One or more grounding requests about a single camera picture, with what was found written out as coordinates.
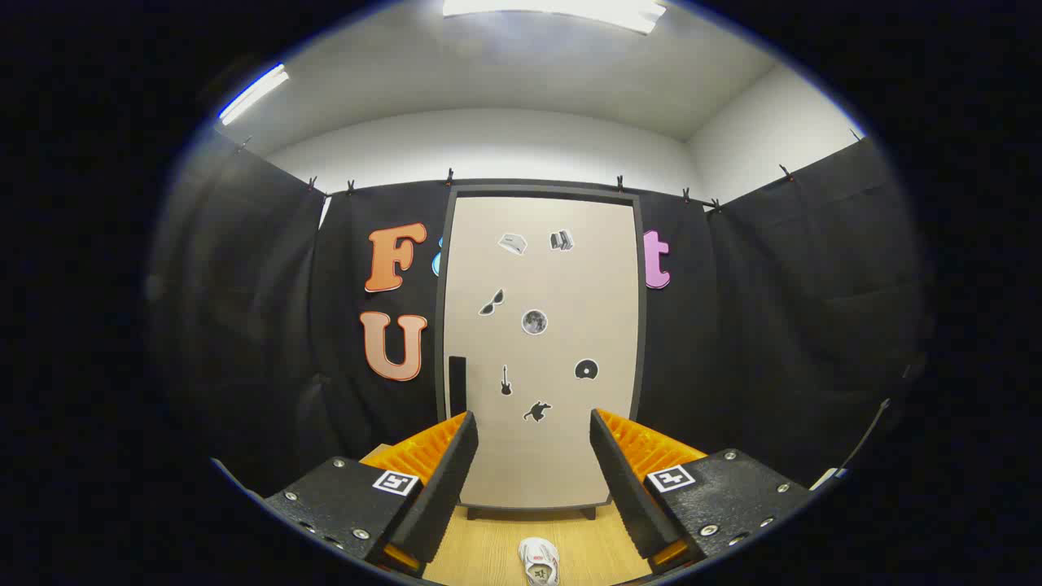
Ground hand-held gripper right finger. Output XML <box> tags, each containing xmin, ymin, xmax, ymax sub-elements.
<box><xmin>589</xmin><ymin>409</ymin><xmax>815</xmax><ymax>575</ymax></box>

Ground dark grey shoe cabinet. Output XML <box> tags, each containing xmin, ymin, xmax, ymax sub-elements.
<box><xmin>434</xmin><ymin>186</ymin><xmax>648</xmax><ymax>522</ymax></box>

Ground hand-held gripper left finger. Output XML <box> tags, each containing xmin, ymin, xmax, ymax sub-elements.
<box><xmin>262</xmin><ymin>411</ymin><xmax>479</xmax><ymax>579</ymax></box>

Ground long ceiling light tube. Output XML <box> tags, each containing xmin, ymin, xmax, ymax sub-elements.
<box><xmin>218</xmin><ymin>63</ymin><xmax>290</xmax><ymax>127</ymax></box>

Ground white canvas shoe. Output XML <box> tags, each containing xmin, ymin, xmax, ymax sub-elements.
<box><xmin>519</xmin><ymin>537</ymin><xmax>561</xmax><ymax>586</ymax></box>

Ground wide ceiling light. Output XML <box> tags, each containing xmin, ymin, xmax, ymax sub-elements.
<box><xmin>442</xmin><ymin>0</ymin><xmax>667</xmax><ymax>35</ymax></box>

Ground row of black clips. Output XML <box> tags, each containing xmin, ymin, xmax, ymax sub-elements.
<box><xmin>236</xmin><ymin>134</ymin><xmax>864</xmax><ymax>214</ymax></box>

